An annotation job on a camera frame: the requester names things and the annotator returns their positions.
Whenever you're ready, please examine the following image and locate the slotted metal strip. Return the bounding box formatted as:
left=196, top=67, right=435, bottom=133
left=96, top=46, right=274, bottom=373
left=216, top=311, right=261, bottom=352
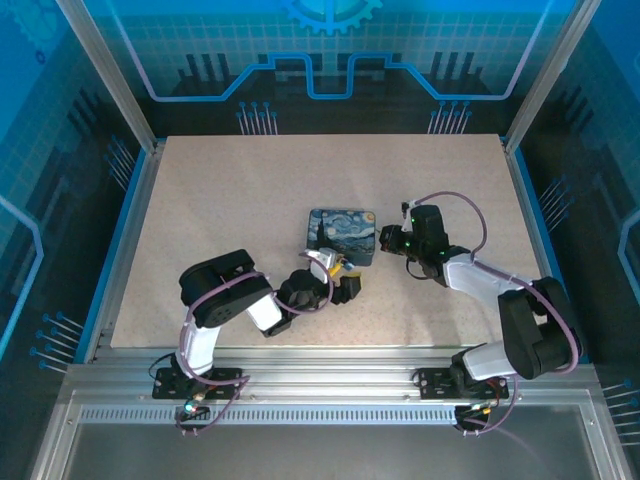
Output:
left=79, top=407, right=461, bottom=426

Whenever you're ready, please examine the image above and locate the starry night print tin box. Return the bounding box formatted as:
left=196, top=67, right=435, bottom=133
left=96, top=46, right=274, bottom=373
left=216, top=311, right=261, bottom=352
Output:
left=304, top=207, right=377, bottom=269

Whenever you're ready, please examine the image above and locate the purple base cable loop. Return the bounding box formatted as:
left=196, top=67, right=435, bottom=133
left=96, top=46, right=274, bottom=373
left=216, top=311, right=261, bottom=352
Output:
left=457, top=374, right=520, bottom=437
left=174, top=374, right=251, bottom=437

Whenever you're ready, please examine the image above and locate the aluminium frame post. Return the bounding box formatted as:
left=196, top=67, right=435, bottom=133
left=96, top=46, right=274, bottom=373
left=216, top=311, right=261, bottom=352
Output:
left=502, top=0, right=604, bottom=154
left=54, top=0, right=160, bottom=154

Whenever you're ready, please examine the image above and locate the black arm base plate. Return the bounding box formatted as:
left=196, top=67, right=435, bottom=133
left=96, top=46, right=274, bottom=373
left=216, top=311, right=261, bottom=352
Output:
left=417, top=367, right=519, bottom=401
left=152, top=367, right=244, bottom=401

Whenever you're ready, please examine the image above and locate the aluminium frame cross rail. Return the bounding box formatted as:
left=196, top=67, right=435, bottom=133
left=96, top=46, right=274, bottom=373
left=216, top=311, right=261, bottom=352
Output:
left=64, top=344, right=601, bottom=409

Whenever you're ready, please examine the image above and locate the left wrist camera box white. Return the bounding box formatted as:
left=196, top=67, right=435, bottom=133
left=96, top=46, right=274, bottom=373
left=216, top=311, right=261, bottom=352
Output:
left=305, top=248, right=337, bottom=281

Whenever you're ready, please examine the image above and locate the grey steel bottom panel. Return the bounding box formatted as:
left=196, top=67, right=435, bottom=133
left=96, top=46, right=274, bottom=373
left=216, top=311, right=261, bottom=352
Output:
left=29, top=389, right=631, bottom=480

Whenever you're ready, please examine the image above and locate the aluminium side rail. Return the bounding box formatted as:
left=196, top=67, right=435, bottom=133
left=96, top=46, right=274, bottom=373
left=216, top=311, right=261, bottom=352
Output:
left=82, top=142, right=164, bottom=364
left=502, top=137, right=596, bottom=364

